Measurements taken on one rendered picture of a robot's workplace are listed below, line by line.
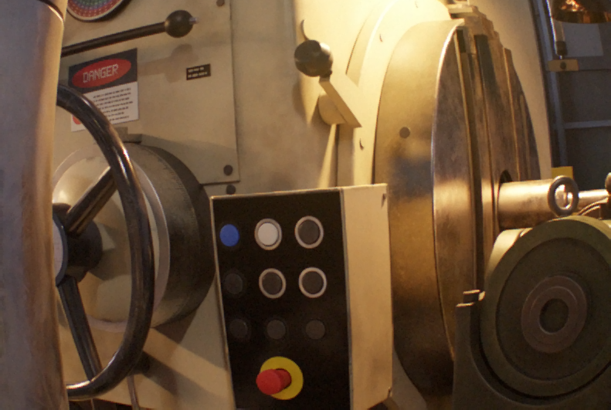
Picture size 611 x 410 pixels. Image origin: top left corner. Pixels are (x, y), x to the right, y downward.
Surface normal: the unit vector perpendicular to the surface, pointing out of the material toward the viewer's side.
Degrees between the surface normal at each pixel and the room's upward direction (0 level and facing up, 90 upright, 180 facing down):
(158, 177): 54
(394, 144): 69
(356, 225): 90
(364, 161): 90
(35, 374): 89
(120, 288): 112
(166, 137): 90
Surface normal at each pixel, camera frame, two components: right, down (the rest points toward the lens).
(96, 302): -0.43, 0.52
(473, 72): 0.86, -0.07
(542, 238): -0.50, 0.03
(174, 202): 0.78, -0.41
